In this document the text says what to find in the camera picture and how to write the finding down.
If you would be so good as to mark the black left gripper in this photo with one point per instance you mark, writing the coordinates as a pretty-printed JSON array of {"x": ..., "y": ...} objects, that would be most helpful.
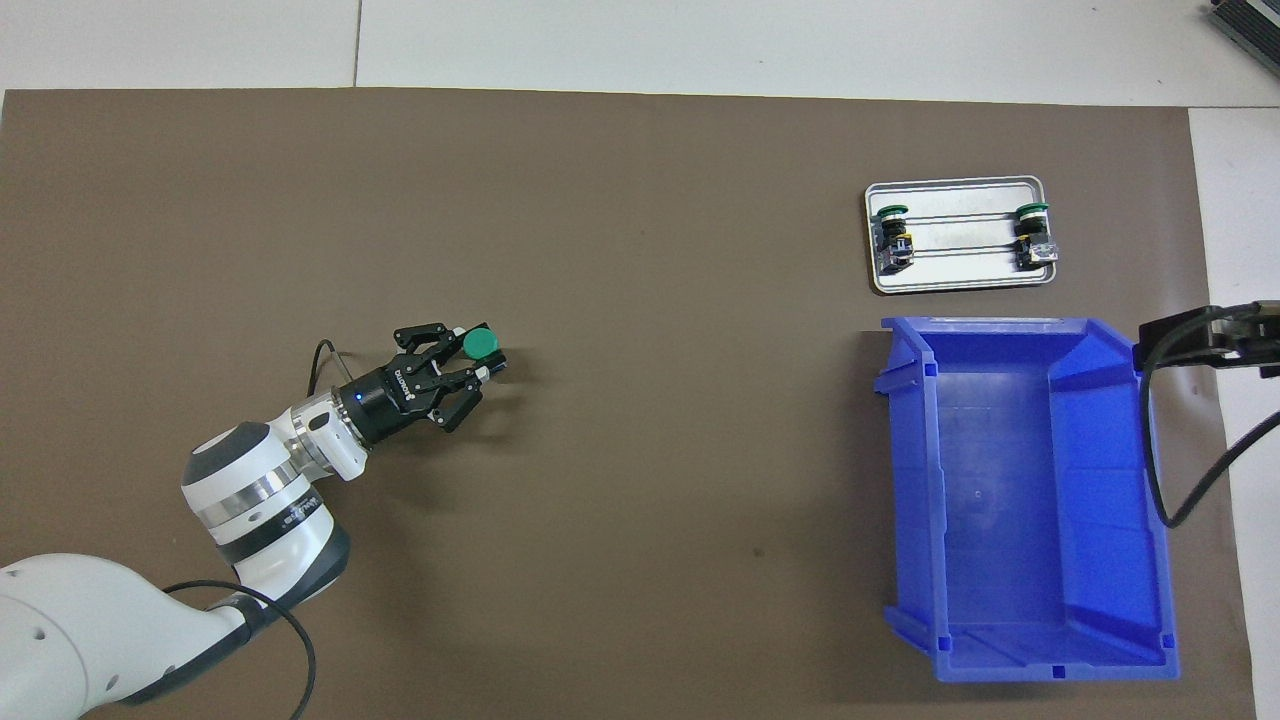
[{"x": 390, "y": 400}]

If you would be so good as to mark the green push button switch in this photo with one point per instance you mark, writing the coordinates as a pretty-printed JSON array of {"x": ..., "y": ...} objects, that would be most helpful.
[
  {"x": 1036, "y": 240},
  {"x": 895, "y": 243},
  {"x": 481, "y": 344}
]

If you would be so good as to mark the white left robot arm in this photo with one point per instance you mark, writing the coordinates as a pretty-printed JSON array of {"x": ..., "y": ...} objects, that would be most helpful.
[{"x": 90, "y": 620}]

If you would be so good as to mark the thin metal rod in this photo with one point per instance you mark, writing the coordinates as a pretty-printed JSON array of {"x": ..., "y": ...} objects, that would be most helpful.
[
  {"x": 965, "y": 251},
  {"x": 960, "y": 216}
]

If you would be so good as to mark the blue plastic storage bin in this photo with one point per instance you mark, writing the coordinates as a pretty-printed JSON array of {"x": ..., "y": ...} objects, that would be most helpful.
[{"x": 1000, "y": 500}]

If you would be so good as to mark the silver metal tray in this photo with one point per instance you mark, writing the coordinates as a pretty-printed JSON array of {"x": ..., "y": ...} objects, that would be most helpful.
[{"x": 960, "y": 232}]

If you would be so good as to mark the brown table mat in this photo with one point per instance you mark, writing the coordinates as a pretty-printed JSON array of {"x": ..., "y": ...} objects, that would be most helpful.
[{"x": 700, "y": 250}]

